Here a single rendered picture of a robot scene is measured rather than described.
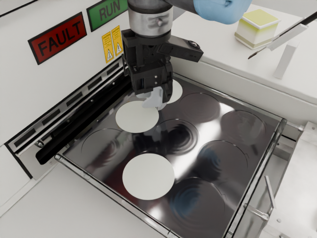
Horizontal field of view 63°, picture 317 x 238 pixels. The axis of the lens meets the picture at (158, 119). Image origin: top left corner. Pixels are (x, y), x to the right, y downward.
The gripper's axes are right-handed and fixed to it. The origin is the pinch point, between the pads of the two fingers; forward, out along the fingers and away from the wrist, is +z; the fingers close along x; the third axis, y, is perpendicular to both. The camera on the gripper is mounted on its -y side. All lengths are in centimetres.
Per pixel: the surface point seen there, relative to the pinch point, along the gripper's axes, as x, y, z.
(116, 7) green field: -13.3, 4.6, -18.4
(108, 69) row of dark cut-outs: -10.6, 8.9, -5.4
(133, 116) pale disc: -0.2, 6.9, 1.3
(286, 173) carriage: 25.3, -16.8, 3.3
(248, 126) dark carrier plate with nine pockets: 13.0, -15.9, 1.4
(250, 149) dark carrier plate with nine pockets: 18.5, -12.3, 1.3
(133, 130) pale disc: 3.8, 8.5, 1.3
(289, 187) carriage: 27.9, -15.3, 3.3
